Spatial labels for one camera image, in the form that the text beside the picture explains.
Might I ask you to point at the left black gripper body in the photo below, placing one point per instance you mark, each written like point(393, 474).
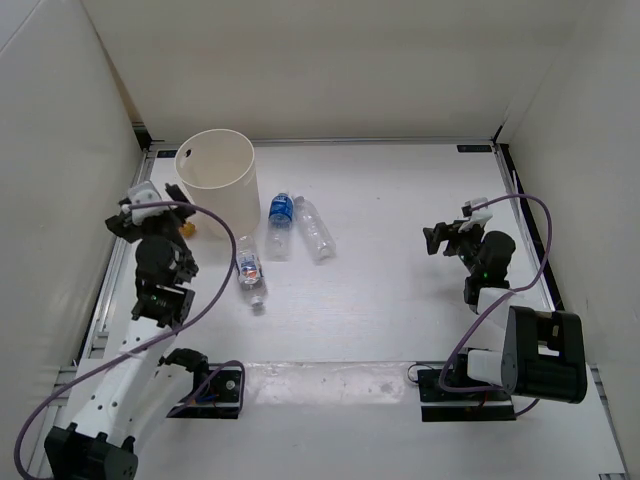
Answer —
point(165, 225)

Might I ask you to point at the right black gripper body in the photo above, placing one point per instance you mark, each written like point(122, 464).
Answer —
point(465, 244)

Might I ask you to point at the white orange label plastic bottle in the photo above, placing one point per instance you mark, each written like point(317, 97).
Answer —
point(250, 273)

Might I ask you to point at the blue label plastic bottle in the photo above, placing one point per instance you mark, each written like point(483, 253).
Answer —
point(279, 225)

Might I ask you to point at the clear unlabelled plastic bottle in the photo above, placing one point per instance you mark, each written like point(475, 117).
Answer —
point(317, 238)

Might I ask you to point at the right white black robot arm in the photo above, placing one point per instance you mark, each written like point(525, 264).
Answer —
point(542, 356)

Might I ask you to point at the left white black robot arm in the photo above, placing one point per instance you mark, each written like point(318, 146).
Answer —
point(103, 438)

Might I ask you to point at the cream cylindrical plastic bin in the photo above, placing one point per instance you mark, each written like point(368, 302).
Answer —
point(218, 169)

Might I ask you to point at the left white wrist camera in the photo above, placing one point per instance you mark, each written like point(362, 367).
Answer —
point(136, 204)

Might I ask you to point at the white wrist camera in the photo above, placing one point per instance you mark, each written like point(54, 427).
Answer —
point(476, 212)
point(136, 204)

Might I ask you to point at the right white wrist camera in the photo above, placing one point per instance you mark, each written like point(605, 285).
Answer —
point(476, 212)

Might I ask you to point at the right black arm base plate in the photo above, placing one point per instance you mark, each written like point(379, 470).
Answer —
point(440, 406)

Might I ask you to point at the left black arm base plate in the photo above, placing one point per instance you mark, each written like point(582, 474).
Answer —
point(218, 393)

